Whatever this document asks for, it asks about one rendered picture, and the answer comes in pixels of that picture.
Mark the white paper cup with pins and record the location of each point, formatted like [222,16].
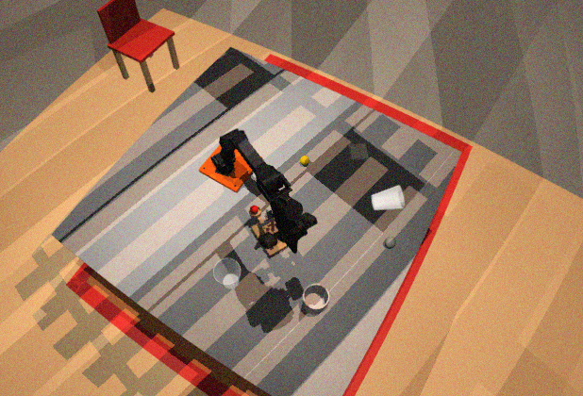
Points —
[388,199]
[227,272]

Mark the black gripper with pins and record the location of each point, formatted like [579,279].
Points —
[269,240]

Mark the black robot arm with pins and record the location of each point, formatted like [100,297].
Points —
[269,181]

